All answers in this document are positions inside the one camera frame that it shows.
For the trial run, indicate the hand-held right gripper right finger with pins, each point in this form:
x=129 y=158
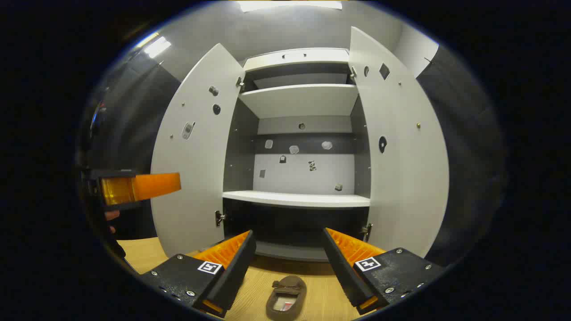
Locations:
x=345 y=276

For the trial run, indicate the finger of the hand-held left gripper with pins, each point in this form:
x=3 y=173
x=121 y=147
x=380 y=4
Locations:
x=151 y=186

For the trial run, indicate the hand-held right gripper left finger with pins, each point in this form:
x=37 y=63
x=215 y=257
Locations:
x=236 y=272

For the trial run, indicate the white cabinet door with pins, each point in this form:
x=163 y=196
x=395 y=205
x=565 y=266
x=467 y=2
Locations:
x=196 y=156
x=401 y=178

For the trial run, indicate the brown fuzzy shoe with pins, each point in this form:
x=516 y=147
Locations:
x=285 y=296

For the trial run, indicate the white shoe cabinet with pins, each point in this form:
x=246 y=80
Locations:
x=294 y=199

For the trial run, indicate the metal door hinge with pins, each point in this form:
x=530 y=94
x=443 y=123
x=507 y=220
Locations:
x=220 y=218
x=240 y=83
x=353 y=72
x=366 y=232

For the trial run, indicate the ceiling light panel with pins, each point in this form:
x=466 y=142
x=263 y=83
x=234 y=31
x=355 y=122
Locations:
x=290 y=5
x=157 y=47

